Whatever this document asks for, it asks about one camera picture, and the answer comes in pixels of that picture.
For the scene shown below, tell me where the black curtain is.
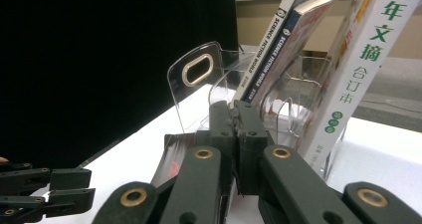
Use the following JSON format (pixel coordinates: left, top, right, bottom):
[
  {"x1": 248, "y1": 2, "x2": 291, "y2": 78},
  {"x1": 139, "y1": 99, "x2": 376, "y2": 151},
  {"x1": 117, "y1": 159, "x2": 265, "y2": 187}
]
[{"x1": 0, "y1": 0, "x2": 239, "y2": 169}]

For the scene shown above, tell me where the clear acrylic book rack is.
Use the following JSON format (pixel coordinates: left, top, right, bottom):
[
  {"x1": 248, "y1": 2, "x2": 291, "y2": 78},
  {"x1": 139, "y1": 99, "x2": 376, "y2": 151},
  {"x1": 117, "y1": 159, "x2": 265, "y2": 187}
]
[{"x1": 166, "y1": 40, "x2": 336, "y2": 172}]

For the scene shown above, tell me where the thick white book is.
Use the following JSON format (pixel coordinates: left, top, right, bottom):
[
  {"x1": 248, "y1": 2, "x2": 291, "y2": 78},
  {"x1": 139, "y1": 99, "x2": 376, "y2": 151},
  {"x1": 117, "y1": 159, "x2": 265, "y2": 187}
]
[{"x1": 298, "y1": 0, "x2": 422, "y2": 181}]

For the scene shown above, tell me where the purple magazine blue spine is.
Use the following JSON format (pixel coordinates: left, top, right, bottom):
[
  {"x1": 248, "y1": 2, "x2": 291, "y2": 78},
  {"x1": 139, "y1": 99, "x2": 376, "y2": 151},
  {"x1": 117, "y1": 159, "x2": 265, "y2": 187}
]
[{"x1": 243, "y1": 0, "x2": 353, "y2": 108}]

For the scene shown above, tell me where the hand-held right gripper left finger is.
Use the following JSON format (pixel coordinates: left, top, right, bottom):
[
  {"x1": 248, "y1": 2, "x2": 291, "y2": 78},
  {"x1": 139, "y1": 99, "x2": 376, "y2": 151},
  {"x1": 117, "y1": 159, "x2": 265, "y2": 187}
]
[{"x1": 195, "y1": 100, "x2": 241, "y2": 199}]

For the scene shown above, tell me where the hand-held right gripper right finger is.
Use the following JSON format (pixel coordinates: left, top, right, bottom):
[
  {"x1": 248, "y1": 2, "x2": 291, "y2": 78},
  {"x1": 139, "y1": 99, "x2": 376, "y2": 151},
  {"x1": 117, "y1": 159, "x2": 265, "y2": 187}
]
[{"x1": 233, "y1": 100, "x2": 275, "y2": 197}]

